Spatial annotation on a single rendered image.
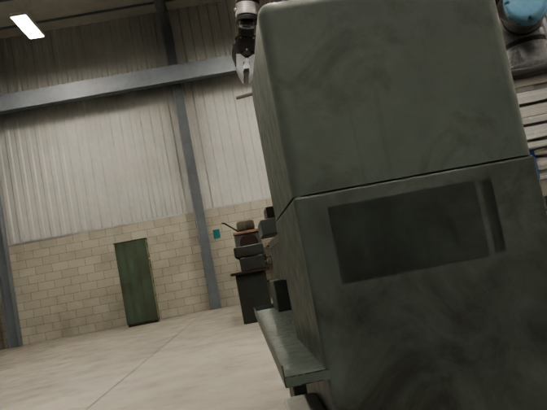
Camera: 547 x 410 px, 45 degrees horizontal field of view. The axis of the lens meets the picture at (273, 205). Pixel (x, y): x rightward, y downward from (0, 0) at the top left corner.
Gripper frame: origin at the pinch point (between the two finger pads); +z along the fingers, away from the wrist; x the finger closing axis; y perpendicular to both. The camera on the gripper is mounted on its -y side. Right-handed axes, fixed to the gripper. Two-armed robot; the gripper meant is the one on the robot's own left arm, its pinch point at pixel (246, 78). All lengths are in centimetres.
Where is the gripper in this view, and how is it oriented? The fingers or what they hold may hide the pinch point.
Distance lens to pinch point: 205.7
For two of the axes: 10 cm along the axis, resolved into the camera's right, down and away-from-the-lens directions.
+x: -10.0, -0.2, -0.5
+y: -0.6, 1.0, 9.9
